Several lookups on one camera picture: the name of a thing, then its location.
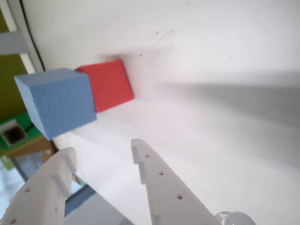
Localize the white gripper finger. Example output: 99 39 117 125
130 138 220 225
0 147 77 225

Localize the blue foam cube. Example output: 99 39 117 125
14 68 98 141

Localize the red foam cube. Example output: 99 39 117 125
75 60 135 113

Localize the brown cardboard piece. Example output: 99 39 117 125
4 135 82 187

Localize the grey rimmed square socket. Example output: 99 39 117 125
0 119 28 146

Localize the green plastic block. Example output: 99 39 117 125
0 112 45 155

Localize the grey flat bar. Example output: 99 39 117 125
0 31 30 56

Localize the thin black cable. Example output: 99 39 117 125
20 0 45 71

